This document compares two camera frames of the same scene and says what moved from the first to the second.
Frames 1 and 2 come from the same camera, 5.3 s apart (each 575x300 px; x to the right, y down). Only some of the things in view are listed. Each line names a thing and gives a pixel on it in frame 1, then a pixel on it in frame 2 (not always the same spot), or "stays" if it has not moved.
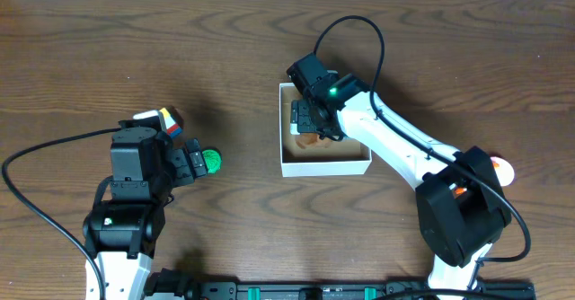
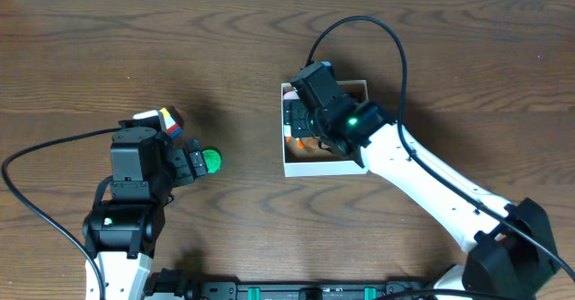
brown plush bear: x=311 y=140 stays
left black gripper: x=196 y=161 stays
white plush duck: x=504 y=172 to x=290 y=95
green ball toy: x=212 y=160 stays
